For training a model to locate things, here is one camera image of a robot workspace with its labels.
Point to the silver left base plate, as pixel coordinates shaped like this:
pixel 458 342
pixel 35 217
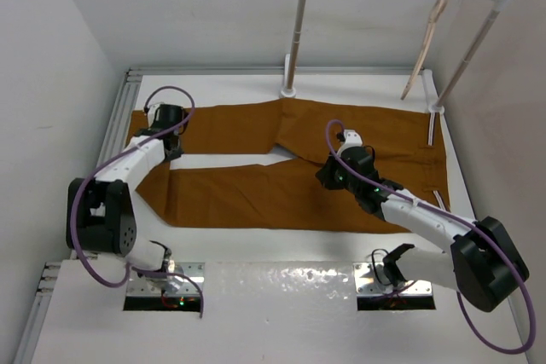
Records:
pixel 178 292

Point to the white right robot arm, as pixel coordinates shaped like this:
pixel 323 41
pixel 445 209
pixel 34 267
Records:
pixel 477 259

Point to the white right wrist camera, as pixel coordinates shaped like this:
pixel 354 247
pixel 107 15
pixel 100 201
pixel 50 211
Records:
pixel 348 139

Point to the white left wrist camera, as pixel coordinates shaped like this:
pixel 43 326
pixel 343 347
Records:
pixel 151 110

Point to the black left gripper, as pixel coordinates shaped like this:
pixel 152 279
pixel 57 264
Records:
pixel 174 155

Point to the wooden clothes hanger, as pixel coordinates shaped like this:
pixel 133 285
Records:
pixel 432 21

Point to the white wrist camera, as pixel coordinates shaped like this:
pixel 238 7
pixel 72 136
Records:
pixel 151 110
pixel 348 139

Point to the brown trousers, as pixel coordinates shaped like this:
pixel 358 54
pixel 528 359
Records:
pixel 409 150

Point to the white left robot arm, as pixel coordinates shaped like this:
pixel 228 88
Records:
pixel 104 215

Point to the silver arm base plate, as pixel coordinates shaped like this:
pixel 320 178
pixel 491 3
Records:
pixel 374 296

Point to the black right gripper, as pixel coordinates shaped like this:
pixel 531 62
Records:
pixel 325 175

